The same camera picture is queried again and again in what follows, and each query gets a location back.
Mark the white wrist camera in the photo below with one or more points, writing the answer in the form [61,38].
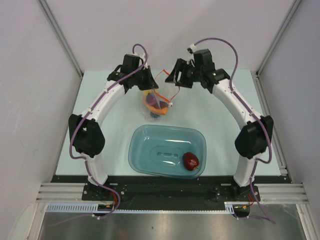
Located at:
[192,48]
[142,55]

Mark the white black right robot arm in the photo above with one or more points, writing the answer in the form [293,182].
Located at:
[256,130]

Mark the purple fake onion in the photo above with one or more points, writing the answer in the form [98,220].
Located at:
[151,99]

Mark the aluminium corner rail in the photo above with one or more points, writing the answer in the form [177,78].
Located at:
[55,26]
[279,35]

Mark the teal transparent plastic tub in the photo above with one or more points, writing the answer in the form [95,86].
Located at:
[158,150]

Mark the dark purple fake fruit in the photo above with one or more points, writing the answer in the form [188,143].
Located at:
[190,161]

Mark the clear zip bag orange seal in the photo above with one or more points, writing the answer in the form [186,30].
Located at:
[166,92]

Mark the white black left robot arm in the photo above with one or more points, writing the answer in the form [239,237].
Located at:
[85,130]

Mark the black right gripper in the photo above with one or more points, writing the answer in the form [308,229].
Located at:
[181,67]

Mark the aluminium corner rail left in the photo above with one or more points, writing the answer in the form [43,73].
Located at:
[55,26]

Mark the orange fake carrot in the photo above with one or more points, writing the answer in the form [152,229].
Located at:
[161,108]

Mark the aluminium corner rail right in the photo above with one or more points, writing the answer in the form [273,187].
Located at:
[279,35]

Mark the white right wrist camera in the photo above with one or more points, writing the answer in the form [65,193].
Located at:
[192,48]

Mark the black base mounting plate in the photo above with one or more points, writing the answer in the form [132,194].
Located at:
[166,204]

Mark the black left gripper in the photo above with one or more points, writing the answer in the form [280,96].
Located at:
[150,82]

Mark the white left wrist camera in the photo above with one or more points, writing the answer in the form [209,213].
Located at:
[142,55]

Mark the aluminium front rail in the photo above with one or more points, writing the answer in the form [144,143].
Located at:
[283,193]

